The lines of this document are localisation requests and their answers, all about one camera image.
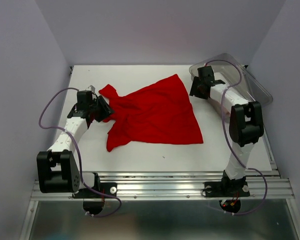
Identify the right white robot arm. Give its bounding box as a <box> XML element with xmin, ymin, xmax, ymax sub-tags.
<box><xmin>190</xmin><ymin>65</ymin><xmax>264</xmax><ymax>195</ymax></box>

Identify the red t-shirt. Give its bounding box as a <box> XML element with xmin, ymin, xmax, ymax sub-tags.
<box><xmin>99</xmin><ymin>74</ymin><xmax>204</xmax><ymax>152</ymax></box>

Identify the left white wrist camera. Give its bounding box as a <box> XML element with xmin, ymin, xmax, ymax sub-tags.
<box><xmin>86</xmin><ymin>85</ymin><xmax>96</xmax><ymax>93</ymax></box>

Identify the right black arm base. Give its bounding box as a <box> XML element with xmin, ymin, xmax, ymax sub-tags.
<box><xmin>201</xmin><ymin>171</ymin><xmax>250</xmax><ymax>199</ymax></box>

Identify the aluminium mounting rail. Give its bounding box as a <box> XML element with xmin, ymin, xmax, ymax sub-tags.
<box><xmin>29</xmin><ymin>170</ymin><xmax>295</xmax><ymax>201</ymax></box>

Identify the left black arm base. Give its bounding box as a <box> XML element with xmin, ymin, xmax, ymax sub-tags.
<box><xmin>72</xmin><ymin>172</ymin><xmax>118</xmax><ymax>200</ymax></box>

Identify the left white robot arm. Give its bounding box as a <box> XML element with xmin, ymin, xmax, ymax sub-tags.
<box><xmin>36</xmin><ymin>85</ymin><xmax>114</xmax><ymax>193</ymax></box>

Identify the clear plastic bin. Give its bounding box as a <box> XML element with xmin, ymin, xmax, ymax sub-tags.
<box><xmin>189</xmin><ymin>53</ymin><xmax>273</xmax><ymax>108</ymax></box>

